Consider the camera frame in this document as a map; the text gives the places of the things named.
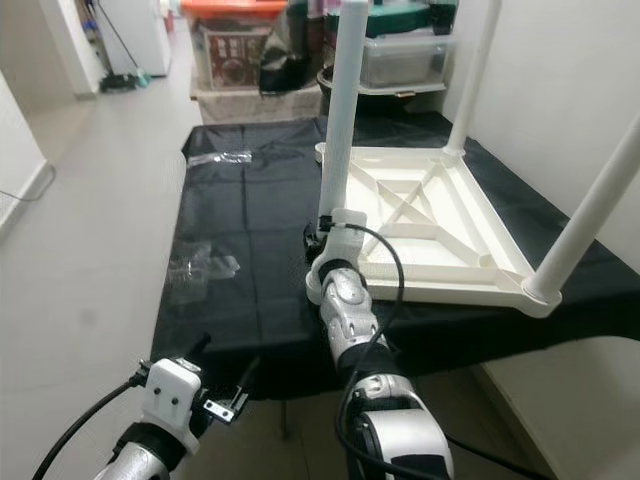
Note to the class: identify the white plastic children table top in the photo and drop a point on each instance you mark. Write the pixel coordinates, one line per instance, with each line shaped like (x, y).
(420, 262)

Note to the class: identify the clear adhesive tape patch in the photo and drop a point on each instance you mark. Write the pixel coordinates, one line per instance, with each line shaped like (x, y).
(220, 158)

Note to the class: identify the red printed box orange lid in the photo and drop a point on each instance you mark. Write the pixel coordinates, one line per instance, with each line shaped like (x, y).
(225, 60)

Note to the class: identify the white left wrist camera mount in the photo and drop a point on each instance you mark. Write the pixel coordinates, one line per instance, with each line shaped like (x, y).
(172, 395)

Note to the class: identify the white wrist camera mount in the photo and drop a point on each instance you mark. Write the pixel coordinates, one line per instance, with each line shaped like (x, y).
(340, 240)
(172, 395)

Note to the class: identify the black table cloth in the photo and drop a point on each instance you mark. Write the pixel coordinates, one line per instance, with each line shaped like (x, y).
(260, 220)

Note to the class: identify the white cabinet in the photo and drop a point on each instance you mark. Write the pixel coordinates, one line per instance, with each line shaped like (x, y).
(150, 35)

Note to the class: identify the cross-shaped clear tape patch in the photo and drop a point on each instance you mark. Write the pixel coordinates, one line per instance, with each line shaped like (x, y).
(200, 270)

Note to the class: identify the white plastic table leg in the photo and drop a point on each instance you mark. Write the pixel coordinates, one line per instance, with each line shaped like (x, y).
(585, 210)
(475, 80)
(345, 100)

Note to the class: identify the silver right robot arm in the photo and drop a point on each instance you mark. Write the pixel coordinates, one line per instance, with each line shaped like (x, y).
(350, 310)

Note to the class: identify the beige quilted cover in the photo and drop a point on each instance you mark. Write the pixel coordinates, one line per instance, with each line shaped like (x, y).
(250, 105)

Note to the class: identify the small teal object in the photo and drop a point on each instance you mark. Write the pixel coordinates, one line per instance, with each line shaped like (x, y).
(144, 78)

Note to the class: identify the green pot lid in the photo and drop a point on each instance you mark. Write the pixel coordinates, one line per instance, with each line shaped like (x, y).
(400, 20)

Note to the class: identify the grey metal table leg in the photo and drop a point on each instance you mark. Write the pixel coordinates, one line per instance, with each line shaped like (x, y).
(285, 420)

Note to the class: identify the black bag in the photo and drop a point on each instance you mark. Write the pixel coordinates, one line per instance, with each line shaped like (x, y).
(290, 55)

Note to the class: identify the translucent plastic container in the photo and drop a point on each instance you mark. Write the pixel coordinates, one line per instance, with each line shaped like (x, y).
(410, 62)

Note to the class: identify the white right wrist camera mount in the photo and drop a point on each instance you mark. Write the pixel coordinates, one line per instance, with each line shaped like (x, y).
(340, 240)

